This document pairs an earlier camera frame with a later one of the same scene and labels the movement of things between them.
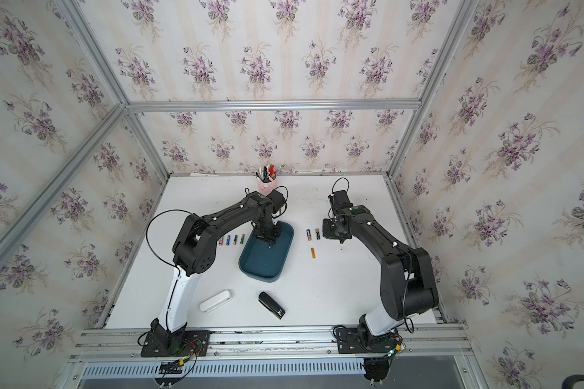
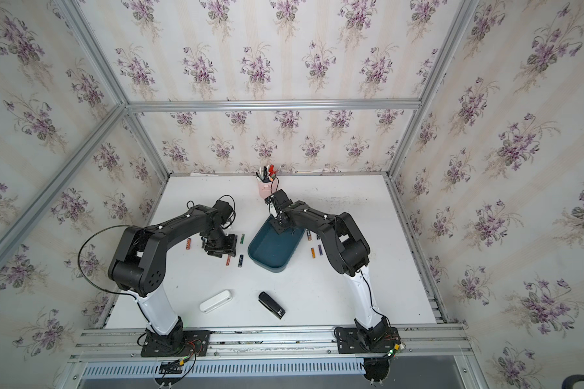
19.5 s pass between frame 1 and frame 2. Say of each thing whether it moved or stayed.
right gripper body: moved
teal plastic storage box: moved
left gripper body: moved
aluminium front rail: stayed
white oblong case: stayed
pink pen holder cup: stayed
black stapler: stayed
